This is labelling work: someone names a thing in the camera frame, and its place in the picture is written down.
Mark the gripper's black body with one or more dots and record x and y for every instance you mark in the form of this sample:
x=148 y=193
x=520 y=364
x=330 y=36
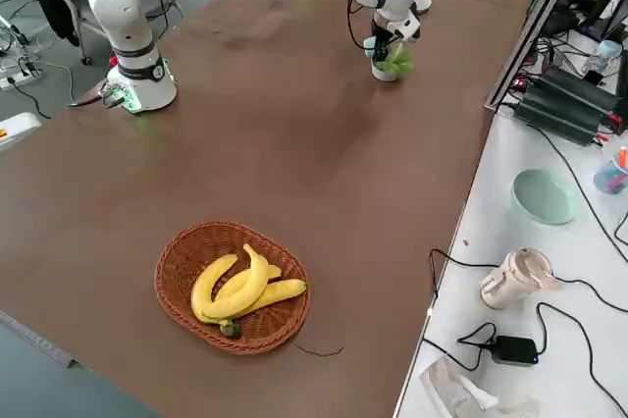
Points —
x=382 y=38

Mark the green lettuce leaf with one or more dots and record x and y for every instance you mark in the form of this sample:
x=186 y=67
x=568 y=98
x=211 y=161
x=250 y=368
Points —
x=400 y=62

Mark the large shallow grey dish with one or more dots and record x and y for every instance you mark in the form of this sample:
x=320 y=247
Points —
x=425 y=3

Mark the blue pen cup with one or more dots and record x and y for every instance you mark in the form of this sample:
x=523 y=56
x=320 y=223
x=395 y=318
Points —
x=608 y=180

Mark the beige portable blender cup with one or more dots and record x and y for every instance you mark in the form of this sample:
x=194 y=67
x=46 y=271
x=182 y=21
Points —
x=505 y=285

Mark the small grey bowl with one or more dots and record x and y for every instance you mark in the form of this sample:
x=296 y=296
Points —
x=382 y=74

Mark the black power supply box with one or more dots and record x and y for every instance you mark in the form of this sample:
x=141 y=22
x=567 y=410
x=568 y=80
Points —
x=559 y=119
x=589 y=91

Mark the clear bottle with blue cap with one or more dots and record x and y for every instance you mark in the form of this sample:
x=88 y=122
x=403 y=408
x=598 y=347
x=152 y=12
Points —
x=601 y=60

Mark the pale green bowl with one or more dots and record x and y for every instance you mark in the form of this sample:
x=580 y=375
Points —
x=544 y=197

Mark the yellow banana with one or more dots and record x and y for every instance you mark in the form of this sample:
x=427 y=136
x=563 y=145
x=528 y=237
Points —
x=201 y=285
x=233 y=290
x=279 y=290
x=262 y=276

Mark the brown wicker basket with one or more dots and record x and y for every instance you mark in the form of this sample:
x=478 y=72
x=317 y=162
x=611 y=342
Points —
x=181 y=261

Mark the dark banana bunch stem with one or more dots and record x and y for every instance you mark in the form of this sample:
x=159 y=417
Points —
x=230 y=329

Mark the black power adapter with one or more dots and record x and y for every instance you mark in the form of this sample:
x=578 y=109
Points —
x=515 y=350

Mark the clear tissue pack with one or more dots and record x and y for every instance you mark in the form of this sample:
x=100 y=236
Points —
x=451 y=388

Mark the white power strip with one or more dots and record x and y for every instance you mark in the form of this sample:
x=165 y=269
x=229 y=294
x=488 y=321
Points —
x=19 y=79

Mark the white box with red mark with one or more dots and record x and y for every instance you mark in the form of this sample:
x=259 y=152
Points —
x=17 y=131

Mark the aluminium frame post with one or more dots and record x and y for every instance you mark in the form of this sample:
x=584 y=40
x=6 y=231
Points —
x=532 y=33

